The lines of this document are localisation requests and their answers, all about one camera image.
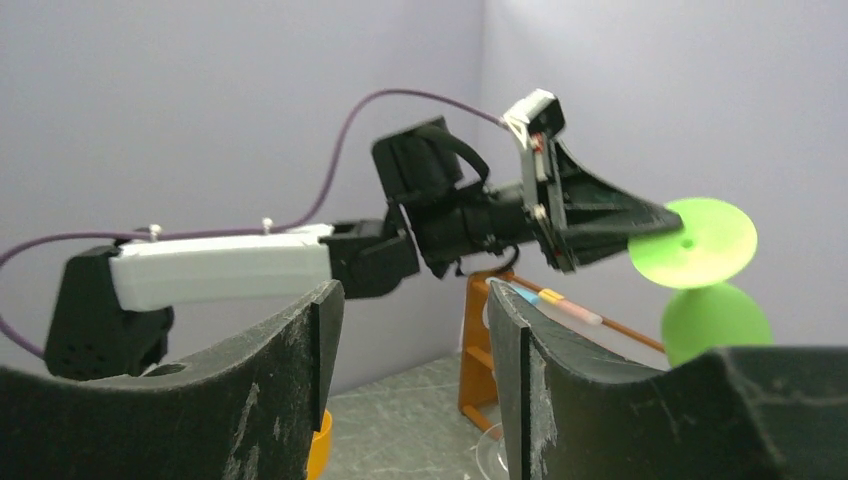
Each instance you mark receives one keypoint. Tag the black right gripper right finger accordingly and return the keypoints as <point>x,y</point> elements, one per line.
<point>583,412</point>

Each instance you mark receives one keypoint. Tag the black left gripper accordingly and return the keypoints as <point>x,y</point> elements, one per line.
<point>576,217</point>

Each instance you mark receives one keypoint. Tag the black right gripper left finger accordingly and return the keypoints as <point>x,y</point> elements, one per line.
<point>244,408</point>

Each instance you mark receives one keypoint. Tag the orange plastic goblet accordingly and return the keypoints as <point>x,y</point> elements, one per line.
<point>320,448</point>

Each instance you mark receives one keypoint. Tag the green plastic goblet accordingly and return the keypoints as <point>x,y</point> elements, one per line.
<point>716,242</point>

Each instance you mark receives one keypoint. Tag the clear stemmed wine glass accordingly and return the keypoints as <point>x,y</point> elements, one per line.
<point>490,454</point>

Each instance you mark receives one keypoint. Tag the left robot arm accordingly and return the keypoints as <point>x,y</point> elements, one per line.
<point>114,308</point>

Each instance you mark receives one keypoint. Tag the yellow pink eraser bar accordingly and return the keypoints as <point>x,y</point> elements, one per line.
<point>568,307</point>

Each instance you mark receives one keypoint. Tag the blue eraser bar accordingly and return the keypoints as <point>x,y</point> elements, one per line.
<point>528,295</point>

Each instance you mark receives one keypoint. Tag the orange wooden shelf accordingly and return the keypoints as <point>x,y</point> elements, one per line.
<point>487,349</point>

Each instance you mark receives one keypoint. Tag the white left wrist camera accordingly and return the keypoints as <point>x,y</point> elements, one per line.
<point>538,113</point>

